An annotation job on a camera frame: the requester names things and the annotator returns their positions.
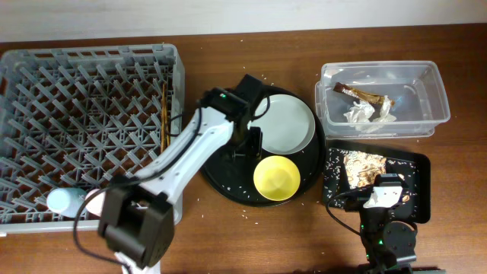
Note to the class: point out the crumpled white tissue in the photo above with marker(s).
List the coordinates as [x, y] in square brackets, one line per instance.
[362, 112]

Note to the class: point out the round black tray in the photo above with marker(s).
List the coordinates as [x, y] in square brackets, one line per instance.
[233, 178]

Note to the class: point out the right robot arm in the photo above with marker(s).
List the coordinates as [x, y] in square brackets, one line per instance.
[389, 244]

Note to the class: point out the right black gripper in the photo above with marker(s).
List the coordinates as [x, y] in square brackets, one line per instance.
[358, 199]

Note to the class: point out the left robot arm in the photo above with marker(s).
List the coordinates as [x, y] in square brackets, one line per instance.
[137, 213]

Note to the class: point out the blue plastic cup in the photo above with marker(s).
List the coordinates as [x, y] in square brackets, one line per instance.
[66, 201]

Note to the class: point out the brown coffee sachet wrapper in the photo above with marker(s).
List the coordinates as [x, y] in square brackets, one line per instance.
[362, 95]

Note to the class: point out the clear plastic waste bin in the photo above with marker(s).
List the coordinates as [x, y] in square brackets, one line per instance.
[415, 87]

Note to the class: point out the black rectangular tray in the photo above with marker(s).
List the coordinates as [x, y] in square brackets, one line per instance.
[416, 169]

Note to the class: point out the pink plastic cup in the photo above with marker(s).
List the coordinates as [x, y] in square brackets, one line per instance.
[95, 206]

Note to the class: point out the grey round plate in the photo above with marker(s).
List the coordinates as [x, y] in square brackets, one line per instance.
[288, 124]

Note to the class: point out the grey plastic dishwasher rack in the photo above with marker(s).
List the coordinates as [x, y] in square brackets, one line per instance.
[75, 117]

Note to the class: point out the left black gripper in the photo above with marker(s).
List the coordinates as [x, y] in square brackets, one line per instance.
[254, 146]

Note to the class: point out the yellow bowl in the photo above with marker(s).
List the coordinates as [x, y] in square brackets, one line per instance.
[276, 178]

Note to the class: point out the food scraps pile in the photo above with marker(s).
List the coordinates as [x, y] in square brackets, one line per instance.
[361, 169]

